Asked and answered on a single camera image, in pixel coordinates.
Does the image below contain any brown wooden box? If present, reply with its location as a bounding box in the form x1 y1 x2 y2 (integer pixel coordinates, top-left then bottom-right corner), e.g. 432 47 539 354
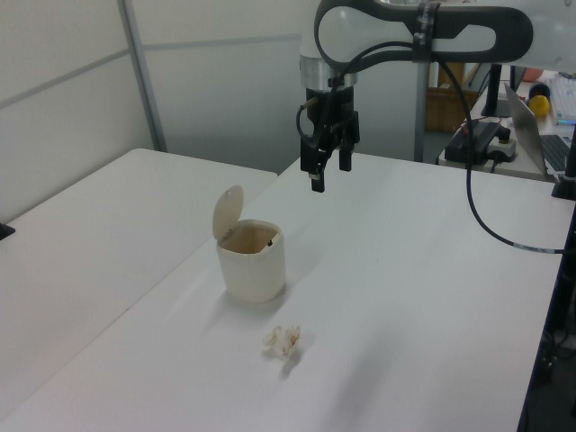
425 86 479 134

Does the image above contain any silver laptop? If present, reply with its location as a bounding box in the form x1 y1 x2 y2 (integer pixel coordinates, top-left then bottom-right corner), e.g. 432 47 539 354
503 82 573 177

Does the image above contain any black table frame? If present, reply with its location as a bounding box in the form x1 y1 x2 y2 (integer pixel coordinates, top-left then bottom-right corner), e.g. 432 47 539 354
516 197 576 432

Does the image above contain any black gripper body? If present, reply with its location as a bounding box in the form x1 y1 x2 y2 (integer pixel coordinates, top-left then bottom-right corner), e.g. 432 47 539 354
305 85 357 132

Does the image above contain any black clamped pole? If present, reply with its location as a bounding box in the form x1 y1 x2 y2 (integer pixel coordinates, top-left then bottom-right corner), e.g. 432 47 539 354
551 120 576 200

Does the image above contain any small white lidded bin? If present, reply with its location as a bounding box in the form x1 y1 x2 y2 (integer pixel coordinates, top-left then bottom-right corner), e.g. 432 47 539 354
211 183 287 304

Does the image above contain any paper trash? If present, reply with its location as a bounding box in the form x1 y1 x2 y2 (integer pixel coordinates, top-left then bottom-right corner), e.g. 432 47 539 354
261 324 302 362

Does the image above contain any grey partition post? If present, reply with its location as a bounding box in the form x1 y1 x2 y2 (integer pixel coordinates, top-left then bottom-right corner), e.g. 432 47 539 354
118 0 168 153
413 61 429 163

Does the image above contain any yellow round object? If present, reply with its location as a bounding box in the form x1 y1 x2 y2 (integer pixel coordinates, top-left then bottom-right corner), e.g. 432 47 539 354
528 94 553 120

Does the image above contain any black control box with button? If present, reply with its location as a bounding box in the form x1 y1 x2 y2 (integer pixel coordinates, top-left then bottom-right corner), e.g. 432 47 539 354
444 120 519 167

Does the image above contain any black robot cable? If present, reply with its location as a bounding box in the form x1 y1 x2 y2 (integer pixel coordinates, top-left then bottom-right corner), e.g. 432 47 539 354
295 40 566 256

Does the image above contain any black monitor stand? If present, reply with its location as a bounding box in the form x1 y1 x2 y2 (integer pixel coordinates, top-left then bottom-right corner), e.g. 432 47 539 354
480 64 512 118

